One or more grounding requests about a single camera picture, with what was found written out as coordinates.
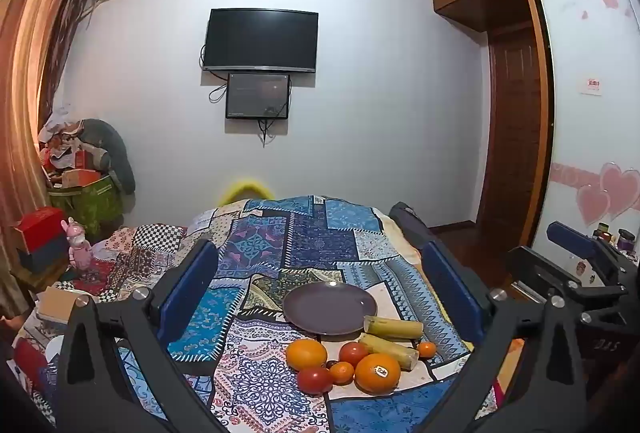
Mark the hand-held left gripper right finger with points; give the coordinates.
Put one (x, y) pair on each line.
(450, 293)

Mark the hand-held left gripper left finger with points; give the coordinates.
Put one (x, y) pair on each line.
(192, 293)

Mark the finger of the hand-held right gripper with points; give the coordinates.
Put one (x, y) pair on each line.
(572, 239)
(535, 270)

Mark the small tangerine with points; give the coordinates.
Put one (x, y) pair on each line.
(426, 349)
(342, 373)

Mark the yellow sugarcane piece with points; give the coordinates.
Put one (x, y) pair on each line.
(392, 327)
(390, 350)

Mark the round orange with label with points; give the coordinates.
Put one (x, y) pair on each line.
(377, 373)

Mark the red tomato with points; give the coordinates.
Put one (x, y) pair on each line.
(354, 354)
(315, 380)

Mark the dark purple plate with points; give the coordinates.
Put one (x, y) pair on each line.
(330, 308)

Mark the oval orange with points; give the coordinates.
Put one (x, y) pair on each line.
(306, 354)

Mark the small jar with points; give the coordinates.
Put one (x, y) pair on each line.
(603, 233)
(625, 240)

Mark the pink heart sticker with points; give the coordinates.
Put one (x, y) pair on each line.
(620, 188)
(592, 205)

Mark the dark cloth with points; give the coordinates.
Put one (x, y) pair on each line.
(407, 220)

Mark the yellow round object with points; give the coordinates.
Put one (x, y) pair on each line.
(245, 189)

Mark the pink toy figure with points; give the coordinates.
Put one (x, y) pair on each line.
(80, 253)

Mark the dark wooden door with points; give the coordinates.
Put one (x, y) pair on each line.
(512, 123)

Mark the patchwork printed blanket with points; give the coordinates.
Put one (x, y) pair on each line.
(310, 233)

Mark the green storage box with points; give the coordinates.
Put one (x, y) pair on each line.
(92, 203)

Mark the light wooden box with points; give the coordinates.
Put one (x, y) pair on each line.
(57, 305)

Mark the white paper sign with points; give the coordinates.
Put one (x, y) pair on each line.
(592, 85)

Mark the grey plush toy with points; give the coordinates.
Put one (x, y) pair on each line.
(117, 153)

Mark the red box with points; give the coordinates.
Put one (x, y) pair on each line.
(42, 225)

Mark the pile of clutter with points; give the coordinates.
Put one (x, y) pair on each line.
(62, 148)

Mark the wooden wardrobe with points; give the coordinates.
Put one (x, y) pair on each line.
(575, 38)

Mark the orange brown curtain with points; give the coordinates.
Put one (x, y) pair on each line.
(30, 88)

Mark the small black wall monitor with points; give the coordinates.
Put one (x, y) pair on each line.
(257, 95)

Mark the black wall television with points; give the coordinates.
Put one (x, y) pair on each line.
(260, 40)

